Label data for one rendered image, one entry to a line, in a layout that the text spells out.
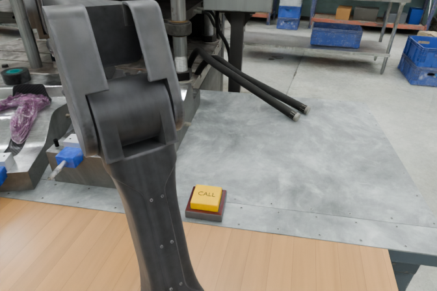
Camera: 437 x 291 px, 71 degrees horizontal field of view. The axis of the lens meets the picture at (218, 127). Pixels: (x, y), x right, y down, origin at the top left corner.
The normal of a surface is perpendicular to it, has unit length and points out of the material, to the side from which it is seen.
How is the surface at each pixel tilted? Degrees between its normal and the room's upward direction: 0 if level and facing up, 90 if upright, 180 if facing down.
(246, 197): 0
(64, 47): 64
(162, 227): 72
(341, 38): 93
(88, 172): 90
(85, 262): 0
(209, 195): 0
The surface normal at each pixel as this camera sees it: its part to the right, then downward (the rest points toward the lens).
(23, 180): 0.15, 0.50
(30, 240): 0.01, -0.86
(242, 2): -0.16, 0.50
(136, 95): 0.37, -0.37
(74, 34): 0.50, 0.01
